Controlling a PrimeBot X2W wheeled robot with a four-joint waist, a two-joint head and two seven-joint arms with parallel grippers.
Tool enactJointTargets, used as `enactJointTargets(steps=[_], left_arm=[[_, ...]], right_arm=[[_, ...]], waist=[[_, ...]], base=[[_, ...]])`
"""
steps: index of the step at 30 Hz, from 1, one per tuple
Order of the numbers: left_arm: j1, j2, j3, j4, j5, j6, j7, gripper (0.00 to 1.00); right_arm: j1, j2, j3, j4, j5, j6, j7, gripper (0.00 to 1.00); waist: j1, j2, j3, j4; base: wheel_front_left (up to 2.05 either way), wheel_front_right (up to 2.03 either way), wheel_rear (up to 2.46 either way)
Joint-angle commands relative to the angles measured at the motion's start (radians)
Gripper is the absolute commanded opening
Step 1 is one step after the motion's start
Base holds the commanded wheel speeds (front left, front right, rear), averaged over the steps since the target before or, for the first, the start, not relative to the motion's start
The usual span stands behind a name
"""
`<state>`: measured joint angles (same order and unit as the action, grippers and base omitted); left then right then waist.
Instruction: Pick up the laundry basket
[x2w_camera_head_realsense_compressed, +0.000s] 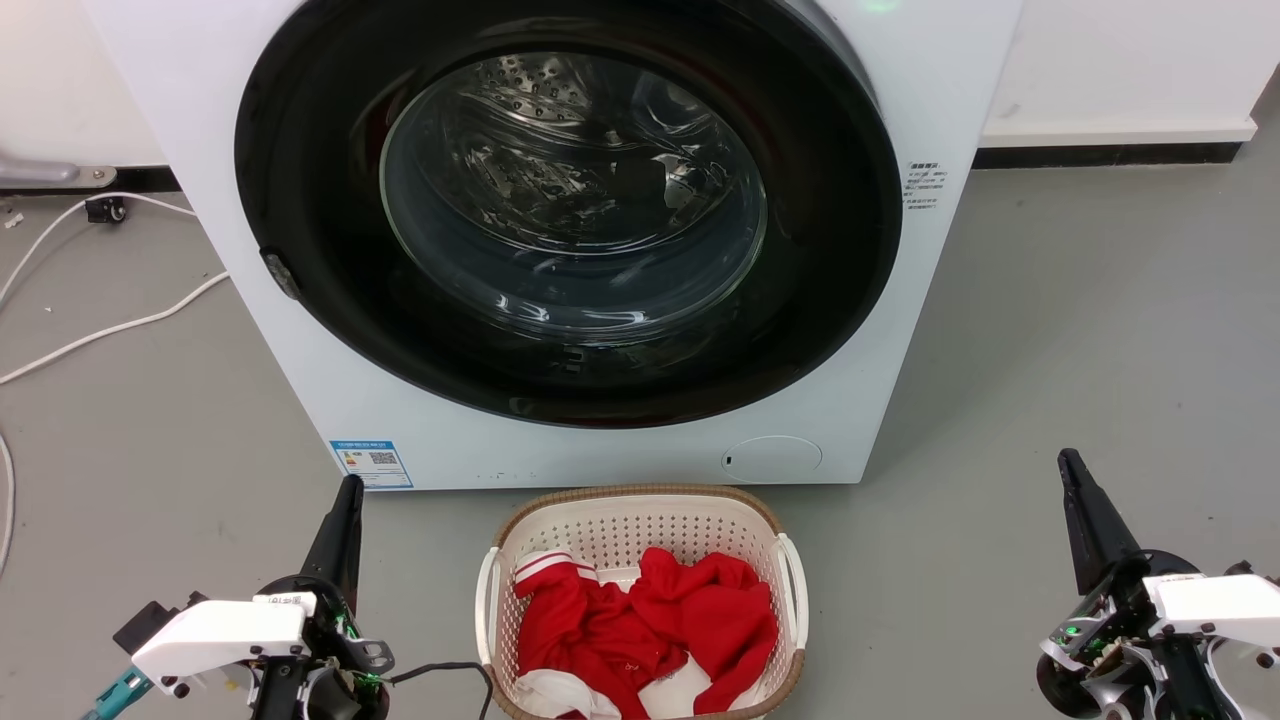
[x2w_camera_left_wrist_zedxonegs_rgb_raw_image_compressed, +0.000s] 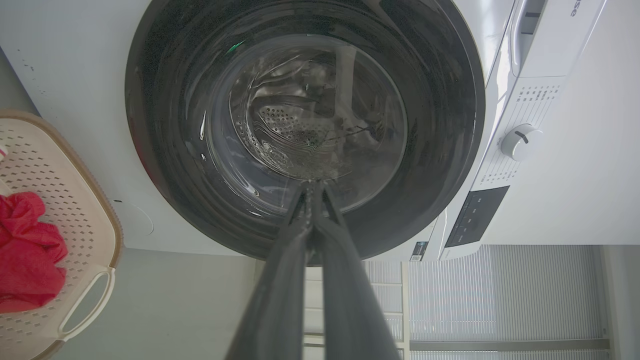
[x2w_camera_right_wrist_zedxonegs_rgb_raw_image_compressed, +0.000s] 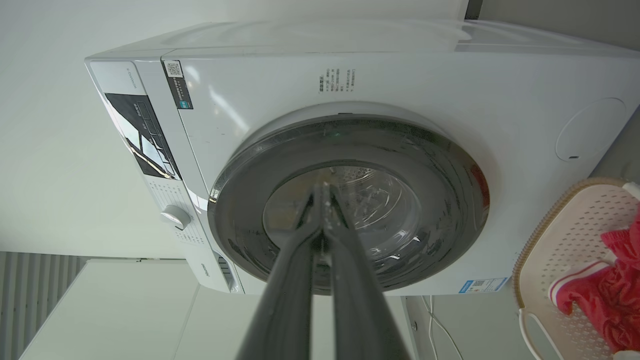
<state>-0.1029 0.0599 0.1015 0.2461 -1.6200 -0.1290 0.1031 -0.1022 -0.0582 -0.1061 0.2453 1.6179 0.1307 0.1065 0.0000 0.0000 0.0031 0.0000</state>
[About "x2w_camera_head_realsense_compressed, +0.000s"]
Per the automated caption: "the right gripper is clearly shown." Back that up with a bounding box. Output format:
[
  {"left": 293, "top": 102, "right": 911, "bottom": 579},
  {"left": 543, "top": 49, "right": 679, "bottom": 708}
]
[{"left": 1035, "top": 448, "right": 1226, "bottom": 720}]

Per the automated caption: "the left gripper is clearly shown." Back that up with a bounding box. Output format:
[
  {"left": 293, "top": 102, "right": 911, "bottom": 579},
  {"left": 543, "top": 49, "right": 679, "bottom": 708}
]
[{"left": 248, "top": 475, "right": 395, "bottom": 720}]

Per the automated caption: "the white plastic laundry basket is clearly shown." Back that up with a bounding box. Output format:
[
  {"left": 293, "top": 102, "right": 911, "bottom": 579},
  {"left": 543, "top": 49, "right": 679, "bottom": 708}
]
[{"left": 474, "top": 484, "right": 810, "bottom": 720}]

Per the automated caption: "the blue energy label sticker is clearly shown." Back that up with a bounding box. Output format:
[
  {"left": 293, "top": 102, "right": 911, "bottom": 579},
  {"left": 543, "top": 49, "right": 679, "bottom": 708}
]
[{"left": 329, "top": 439, "right": 415, "bottom": 491}]

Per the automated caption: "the grey washer door latch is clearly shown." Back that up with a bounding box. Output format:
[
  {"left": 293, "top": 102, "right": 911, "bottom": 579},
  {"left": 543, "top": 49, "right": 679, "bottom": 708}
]
[{"left": 261, "top": 247, "right": 302, "bottom": 301}]

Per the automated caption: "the round white filter cover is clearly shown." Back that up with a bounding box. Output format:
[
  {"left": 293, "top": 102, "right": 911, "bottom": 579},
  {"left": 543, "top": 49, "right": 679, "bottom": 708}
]
[{"left": 720, "top": 434, "right": 824, "bottom": 484}]

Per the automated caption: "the red and white garment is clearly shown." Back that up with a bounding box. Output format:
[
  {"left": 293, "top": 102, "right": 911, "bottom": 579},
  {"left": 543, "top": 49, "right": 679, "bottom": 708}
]
[{"left": 511, "top": 546, "right": 780, "bottom": 720}]

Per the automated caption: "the black baseboard strip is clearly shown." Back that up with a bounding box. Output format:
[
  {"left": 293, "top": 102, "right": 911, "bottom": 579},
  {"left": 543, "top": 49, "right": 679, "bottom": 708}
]
[{"left": 971, "top": 142, "right": 1243, "bottom": 170}]

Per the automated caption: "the small printed text sticker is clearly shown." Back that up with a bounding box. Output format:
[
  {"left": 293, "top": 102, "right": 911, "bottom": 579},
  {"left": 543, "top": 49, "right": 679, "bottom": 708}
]
[{"left": 904, "top": 159, "right": 950, "bottom": 212}]

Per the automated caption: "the black round washer door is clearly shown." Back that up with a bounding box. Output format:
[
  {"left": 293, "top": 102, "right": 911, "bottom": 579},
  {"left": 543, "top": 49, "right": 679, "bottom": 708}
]
[{"left": 234, "top": 0, "right": 905, "bottom": 430}]

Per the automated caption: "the white raised ledge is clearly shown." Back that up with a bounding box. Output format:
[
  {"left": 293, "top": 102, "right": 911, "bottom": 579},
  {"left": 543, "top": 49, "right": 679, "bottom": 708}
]
[{"left": 978, "top": 0, "right": 1280, "bottom": 149}]

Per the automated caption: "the grey metal bar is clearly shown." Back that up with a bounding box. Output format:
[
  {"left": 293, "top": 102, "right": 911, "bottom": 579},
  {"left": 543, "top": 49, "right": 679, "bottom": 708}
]
[{"left": 0, "top": 150, "right": 118, "bottom": 192}]

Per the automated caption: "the white front-load washing machine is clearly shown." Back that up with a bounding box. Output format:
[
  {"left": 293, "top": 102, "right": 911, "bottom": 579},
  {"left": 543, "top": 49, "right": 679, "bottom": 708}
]
[{"left": 82, "top": 0, "right": 1023, "bottom": 492}]

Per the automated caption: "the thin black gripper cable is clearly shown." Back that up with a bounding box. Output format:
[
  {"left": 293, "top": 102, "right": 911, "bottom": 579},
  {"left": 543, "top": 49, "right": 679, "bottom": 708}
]
[{"left": 384, "top": 660, "right": 497, "bottom": 720}]

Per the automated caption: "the thick white floor cable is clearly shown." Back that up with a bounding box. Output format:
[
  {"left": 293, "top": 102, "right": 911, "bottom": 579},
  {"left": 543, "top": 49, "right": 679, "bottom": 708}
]
[{"left": 0, "top": 270, "right": 232, "bottom": 387}]

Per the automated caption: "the white cable loop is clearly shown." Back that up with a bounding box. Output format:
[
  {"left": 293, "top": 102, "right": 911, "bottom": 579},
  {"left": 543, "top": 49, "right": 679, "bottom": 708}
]
[{"left": 0, "top": 430, "right": 17, "bottom": 579}]

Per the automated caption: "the thin white floor cable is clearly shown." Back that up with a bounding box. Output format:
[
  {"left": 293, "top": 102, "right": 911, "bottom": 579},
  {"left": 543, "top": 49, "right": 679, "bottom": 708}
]
[{"left": 0, "top": 191, "right": 198, "bottom": 309}]

